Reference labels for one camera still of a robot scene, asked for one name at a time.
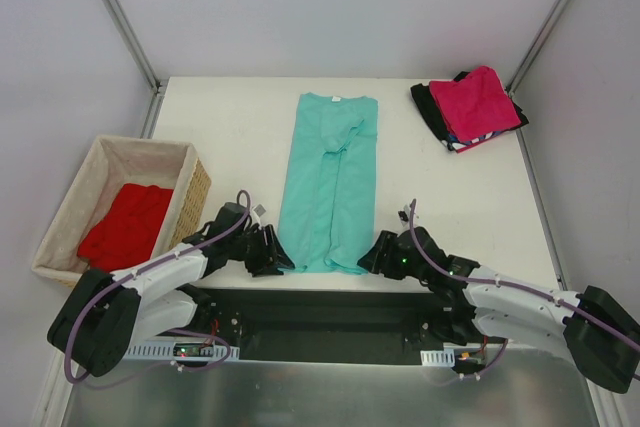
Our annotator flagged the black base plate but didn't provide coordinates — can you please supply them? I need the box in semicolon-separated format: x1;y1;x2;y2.
186;287;483;365

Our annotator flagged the patterned t shirt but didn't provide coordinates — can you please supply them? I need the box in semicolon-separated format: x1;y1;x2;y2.
443;131;503;153

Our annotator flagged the teal t shirt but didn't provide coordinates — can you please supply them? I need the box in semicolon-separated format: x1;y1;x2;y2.
278;93;378;275

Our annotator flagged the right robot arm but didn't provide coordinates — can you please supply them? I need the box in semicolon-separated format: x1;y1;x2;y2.
358;227;639;394

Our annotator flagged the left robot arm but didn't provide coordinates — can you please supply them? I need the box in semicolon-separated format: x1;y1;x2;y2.
47;202;294;377

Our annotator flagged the aluminium frame post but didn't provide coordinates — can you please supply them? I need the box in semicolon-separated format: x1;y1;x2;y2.
504;0;609;96
74;0;166;96

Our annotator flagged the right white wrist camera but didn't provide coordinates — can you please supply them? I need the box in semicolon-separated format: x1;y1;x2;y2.
398;205;410;224

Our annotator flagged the wicker basket with cloth liner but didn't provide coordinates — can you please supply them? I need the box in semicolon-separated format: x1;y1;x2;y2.
31;135;211;288

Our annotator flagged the red t shirt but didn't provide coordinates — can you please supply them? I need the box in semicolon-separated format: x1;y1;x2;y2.
77;183;173;272

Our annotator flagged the aluminium frame post left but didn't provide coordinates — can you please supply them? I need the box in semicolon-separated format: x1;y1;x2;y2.
74;0;166;96

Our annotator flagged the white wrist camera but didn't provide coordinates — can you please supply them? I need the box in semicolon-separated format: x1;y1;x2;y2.
251;204;266;224
398;205;410;224

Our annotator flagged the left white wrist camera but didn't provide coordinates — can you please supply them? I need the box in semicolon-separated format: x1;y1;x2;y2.
251;204;266;224

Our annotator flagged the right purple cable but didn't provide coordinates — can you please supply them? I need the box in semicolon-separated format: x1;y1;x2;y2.
408;198;640;387

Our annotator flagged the black t shirt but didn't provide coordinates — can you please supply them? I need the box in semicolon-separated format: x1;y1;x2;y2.
410;71;529;146

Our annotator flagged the aluminium frame post right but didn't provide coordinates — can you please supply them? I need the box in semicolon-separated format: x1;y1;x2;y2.
504;0;609;96

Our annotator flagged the right white cable duct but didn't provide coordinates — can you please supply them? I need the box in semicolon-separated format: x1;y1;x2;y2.
420;348;456;368

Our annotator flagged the pink t shirt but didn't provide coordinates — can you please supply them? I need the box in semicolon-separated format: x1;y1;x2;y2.
429;66;521;142

